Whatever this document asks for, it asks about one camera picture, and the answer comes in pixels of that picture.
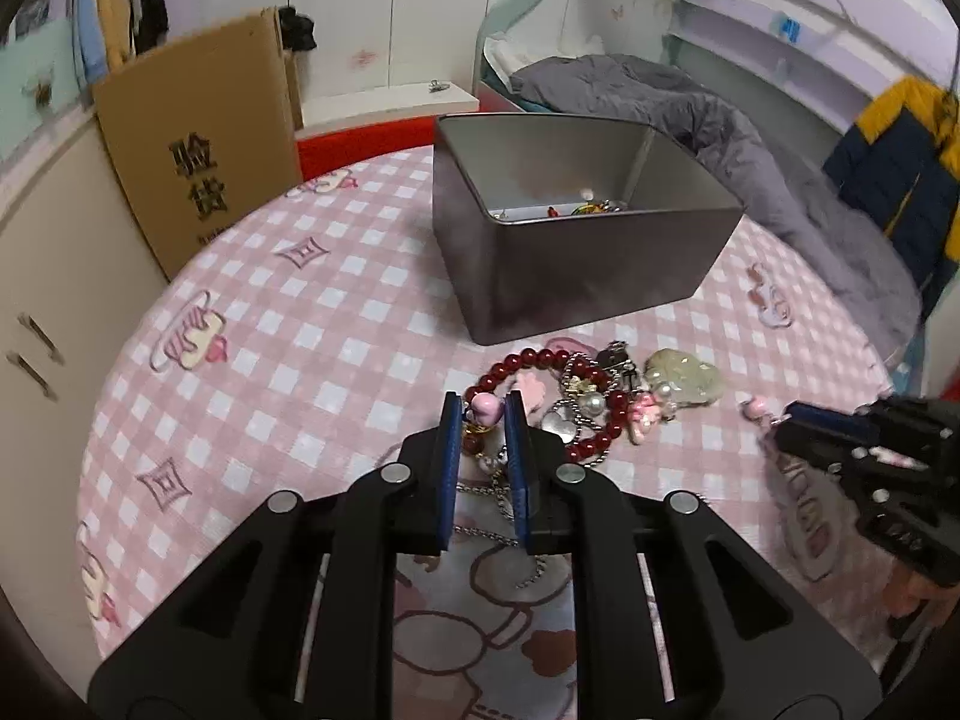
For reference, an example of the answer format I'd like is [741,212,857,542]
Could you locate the dark red bead bracelet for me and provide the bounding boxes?
[460,344,632,467]

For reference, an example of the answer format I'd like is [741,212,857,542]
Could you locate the silver ball chain necklace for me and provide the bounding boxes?
[449,463,554,593]

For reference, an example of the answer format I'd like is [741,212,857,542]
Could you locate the pink charm keychain cluster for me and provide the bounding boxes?
[548,338,677,458]

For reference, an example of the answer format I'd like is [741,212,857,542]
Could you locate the pale jade pendant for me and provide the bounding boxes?
[643,348,726,408]

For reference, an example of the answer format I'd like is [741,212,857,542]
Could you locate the person's right hand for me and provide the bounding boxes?
[882,561,958,640]

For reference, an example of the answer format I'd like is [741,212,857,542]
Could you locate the dark grey metal tin box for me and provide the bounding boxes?
[431,112,743,346]

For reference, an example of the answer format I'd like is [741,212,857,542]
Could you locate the grey duvet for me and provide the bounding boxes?
[509,55,921,369]

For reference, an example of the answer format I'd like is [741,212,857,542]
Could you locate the yellow navy jacket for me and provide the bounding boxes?
[823,75,958,319]

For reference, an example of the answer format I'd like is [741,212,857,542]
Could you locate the red storage bench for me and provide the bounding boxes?
[296,115,436,181]

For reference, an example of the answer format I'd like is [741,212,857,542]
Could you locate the tall brown cardboard box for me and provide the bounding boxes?
[93,8,301,278]

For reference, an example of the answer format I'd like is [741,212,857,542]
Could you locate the blue box on shelf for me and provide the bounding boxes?
[771,13,802,44]

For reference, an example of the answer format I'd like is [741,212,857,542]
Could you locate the beige low cabinet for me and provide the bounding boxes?
[2,115,166,692]

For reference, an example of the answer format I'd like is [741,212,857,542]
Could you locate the black clothes on box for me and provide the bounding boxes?
[277,5,317,52]

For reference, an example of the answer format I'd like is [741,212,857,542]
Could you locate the hanging clothes row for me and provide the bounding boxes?
[68,0,169,86]

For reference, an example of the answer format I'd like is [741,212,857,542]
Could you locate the teal drawer unit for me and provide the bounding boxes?
[0,18,80,160]

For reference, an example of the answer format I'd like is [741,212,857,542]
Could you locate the teal bunk bed frame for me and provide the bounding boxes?
[473,0,960,137]

